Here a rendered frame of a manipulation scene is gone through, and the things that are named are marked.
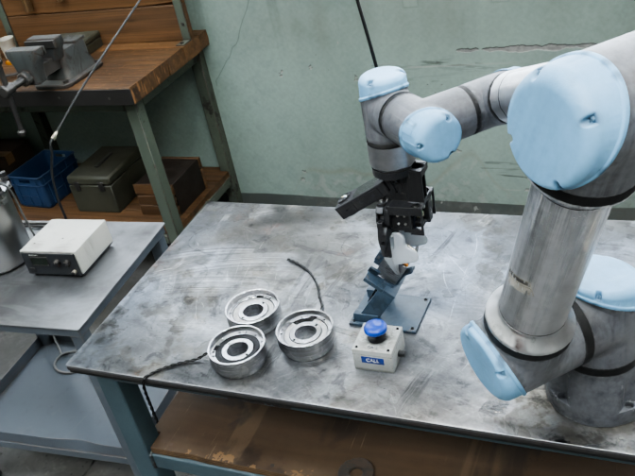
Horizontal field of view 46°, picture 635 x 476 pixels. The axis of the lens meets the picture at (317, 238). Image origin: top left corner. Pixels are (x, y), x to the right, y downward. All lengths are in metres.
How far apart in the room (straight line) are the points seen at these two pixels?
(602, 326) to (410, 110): 0.39
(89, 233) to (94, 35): 1.31
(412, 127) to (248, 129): 2.18
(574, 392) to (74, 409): 1.58
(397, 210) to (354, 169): 1.87
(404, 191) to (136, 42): 2.05
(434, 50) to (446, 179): 0.53
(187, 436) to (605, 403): 0.86
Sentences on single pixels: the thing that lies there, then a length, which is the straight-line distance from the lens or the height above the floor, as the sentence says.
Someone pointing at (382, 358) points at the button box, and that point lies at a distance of 1.28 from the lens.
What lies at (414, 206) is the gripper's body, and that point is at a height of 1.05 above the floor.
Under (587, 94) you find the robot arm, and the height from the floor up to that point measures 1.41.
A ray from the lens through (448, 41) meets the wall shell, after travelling 2.75.
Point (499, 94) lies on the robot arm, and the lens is 1.08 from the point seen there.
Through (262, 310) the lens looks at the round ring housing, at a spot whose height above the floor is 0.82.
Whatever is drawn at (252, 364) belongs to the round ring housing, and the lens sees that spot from 1.33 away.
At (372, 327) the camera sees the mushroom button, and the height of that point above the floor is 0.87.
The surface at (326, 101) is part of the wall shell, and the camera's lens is 2.99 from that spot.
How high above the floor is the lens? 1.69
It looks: 32 degrees down
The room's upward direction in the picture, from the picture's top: 12 degrees counter-clockwise
